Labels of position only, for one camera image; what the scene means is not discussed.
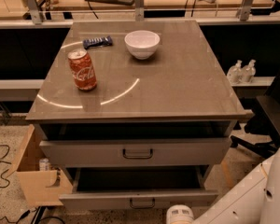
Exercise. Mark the grey drawer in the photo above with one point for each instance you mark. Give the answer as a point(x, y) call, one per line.
point(137, 188)
point(136, 153)

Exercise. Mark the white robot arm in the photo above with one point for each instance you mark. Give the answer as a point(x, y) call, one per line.
point(254, 200)

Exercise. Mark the grey drawer cabinet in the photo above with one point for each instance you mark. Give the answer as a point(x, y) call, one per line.
point(178, 93)

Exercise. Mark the white ceramic bowl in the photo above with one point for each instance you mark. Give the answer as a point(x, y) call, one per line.
point(142, 44)

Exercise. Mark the red cola can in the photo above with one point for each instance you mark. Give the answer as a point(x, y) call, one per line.
point(82, 69)

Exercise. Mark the blue snack bar wrapper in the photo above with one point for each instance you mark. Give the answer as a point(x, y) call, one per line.
point(97, 42)

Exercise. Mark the small white bottle in box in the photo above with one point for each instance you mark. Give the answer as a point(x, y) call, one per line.
point(44, 164)

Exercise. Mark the right clear sanitizer bottle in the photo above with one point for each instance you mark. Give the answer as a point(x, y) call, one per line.
point(248, 72)

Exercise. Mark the cardboard box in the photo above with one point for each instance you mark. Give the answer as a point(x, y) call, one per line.
point(40, 188)

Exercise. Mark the black office chair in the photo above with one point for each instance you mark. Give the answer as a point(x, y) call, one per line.
point(266, 121)

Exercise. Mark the middle metal frame post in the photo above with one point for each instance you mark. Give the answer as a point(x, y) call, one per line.
point(139, 10)

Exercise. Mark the metal frame post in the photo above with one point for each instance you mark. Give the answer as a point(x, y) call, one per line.
point(139, 10)
point(244, 10)
point(34, 10)

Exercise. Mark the right metal frame post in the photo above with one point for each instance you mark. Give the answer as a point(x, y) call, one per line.
point(244, 10)

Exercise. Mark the left metal frame post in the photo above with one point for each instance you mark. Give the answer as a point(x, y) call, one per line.
point(34, 10)

